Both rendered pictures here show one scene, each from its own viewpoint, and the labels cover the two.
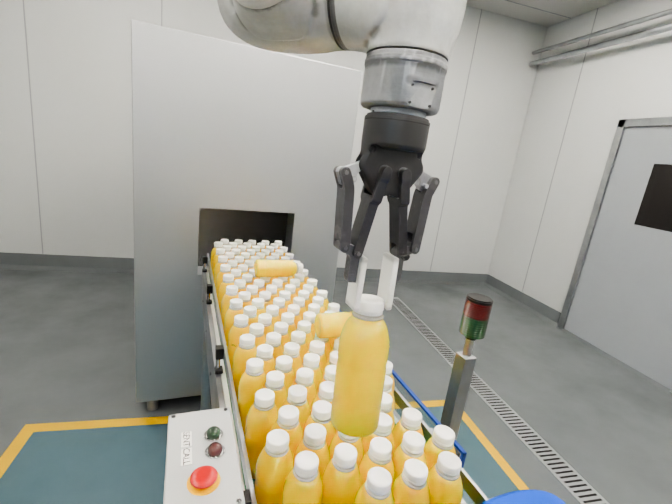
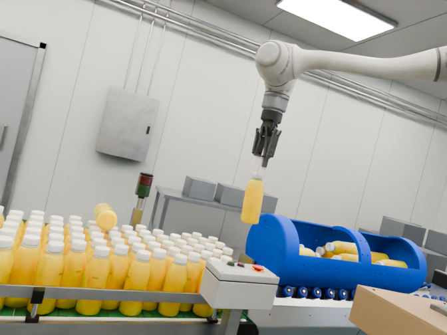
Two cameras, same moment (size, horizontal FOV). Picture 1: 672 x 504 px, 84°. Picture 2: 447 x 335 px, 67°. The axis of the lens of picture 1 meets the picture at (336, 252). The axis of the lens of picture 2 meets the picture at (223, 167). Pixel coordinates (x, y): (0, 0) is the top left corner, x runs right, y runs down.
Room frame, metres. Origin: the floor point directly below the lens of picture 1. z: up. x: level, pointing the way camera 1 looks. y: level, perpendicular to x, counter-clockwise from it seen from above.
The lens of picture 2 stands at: (0.65, 1.14, 1.39)
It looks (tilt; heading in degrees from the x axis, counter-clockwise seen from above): 1 degrees down; 266
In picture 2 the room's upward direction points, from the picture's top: 14 degrees clockwise
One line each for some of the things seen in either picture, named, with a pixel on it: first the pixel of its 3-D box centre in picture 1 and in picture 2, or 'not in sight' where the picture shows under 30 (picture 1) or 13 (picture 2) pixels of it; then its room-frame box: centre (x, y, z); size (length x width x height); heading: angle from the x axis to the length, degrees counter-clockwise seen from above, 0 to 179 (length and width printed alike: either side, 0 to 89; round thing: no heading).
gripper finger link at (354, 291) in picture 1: (356, 281); (262, 167); (0.44, -0.03, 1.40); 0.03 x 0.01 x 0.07; 23
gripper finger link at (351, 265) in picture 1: (345, 260); (267, 160); (0.44, -0.01, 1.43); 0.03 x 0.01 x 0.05; 113
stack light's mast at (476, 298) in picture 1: (473, 326); (142, 191); (0.88, -0.37, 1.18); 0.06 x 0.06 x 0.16
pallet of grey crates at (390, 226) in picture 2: not in sight; (404, 266); (-2.42, -3.41, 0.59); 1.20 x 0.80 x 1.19; 106
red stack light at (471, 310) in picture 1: (477, 308); (145, 179); (0.88, -0.37, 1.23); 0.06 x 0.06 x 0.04
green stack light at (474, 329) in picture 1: (473, 324); (142, 189); (0.88, -0.37, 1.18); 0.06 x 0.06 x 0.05
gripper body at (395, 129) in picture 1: (391, 156); (269, 123); (0.45, -0.05, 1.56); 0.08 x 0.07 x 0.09; 113
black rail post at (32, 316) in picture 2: (219, 359); (35, 304); (0.96, 0.30, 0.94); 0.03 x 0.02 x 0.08; 23
